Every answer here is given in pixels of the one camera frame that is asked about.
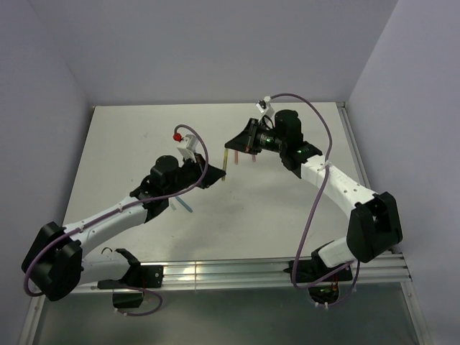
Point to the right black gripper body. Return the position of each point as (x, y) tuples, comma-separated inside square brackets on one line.
[(259, 139)]

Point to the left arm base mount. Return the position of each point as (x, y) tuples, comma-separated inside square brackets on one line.
[(134, 287)]

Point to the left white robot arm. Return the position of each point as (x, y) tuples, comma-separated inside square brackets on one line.
[(57, 262)]

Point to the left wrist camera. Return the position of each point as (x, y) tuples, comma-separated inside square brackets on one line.
[(186, 145)]

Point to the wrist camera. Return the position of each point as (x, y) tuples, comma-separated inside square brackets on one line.
[(265, 108), (186, 145)]

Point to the yellow pen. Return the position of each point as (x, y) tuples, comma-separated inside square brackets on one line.
[(225, 163)]

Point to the blue pen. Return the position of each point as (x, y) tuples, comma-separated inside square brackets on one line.
[(184, 204)]

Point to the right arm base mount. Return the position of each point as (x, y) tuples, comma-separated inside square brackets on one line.
[(324, 287)]

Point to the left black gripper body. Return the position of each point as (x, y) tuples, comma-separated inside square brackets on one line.
[(191, 172)]

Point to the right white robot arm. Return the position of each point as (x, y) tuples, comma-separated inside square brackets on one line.
[(374, 222)]

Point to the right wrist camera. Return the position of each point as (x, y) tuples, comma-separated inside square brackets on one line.
[(265, 108)]

